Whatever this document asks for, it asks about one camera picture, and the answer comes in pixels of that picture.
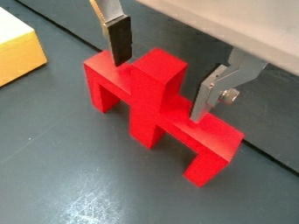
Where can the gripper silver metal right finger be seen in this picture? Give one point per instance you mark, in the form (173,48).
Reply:
(218,86)

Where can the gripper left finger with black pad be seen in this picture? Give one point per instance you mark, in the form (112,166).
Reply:
(116,28)

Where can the red cross-shaped block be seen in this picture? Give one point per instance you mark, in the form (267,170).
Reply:
(146,84)

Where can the yellow wooden base board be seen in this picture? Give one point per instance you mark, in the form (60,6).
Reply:
(20,48)

